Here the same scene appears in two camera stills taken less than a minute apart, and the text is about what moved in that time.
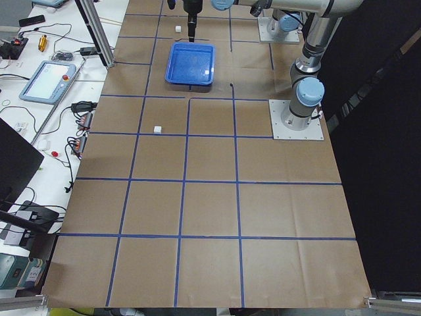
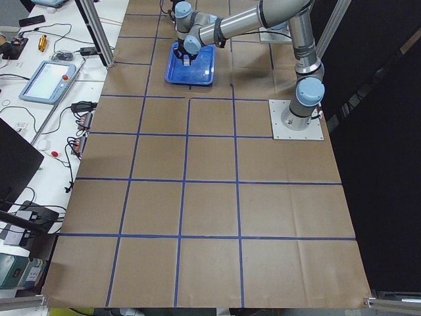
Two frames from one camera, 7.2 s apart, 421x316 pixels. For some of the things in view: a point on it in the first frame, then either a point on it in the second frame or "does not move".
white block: (157, 130) → (186, 60)
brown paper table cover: (181, 197) does not move
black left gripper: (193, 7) → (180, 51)
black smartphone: (31, 20) does not move
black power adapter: (90, 51) does not move
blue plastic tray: (191, 63) does not move
